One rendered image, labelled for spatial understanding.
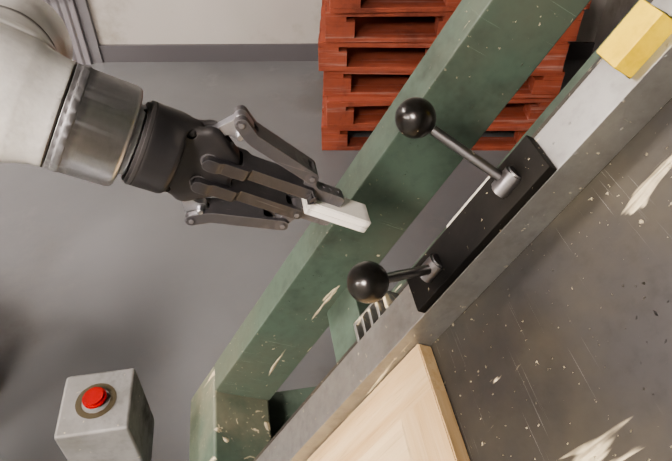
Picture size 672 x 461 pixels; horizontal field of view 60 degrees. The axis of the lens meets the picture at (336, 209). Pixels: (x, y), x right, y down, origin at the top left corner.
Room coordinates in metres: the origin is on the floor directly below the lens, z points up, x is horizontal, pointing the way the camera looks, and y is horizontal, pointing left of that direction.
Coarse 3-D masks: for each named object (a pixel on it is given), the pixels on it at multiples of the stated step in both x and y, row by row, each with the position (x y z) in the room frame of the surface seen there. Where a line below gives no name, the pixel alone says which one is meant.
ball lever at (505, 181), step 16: (400, 112) 0.46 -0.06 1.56; (416, 112) 0.45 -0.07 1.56; (432, 112) 0.45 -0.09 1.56; (400, 128) 0.45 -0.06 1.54; (416, 128) 0.44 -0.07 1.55; (432, 128) 0.45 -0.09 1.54; (448, 144) 0.44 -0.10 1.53; (480, 160) 0.43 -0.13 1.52; (496, 176) 0.42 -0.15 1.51; (512, 176) 0.42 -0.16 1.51; (496, 192) 0.42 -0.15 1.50
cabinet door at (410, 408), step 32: (416, 352) 0.38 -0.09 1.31; (384, 384) 0.37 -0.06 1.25; (416, 384) 0.35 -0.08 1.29; (352, 416) 0.37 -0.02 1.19; (384, 416) 0.34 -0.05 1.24; (416, 416) 0.32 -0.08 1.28; (448, 416) 0.30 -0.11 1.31; (320, 448) 0.37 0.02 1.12; (352, 448) 0.34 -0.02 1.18; (384, 448) 0.31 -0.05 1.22; (416, 448) 0.29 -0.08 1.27; (448, 448) 0.27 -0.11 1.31
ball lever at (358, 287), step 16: (432, 256) 0.42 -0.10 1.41; (352, 272) 0.35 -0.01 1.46; (368, 272) 0.35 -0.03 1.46; (384, 272) 0.35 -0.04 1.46; (400, 272) 0.38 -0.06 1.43; (416, 272) 0.39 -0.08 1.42; (432, 272) 0.40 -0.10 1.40; (352, 288) 0.34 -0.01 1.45; (368, 288) 0.34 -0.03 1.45; (384, 288) 0.34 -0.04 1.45
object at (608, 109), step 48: (576, 96) 0.45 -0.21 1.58; (624, 96) 0.41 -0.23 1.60; (576, 144) 0.41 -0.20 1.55; (624, 144) 0.41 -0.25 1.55; (576, 192) 0.41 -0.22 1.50; (528, 240) 0.40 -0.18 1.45; (480, 288) 0.40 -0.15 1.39; (384, 336) 0.40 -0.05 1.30; (432, 336) 0.39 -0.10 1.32; (336, 384) 0.40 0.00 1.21; (288, 432) 0.40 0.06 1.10
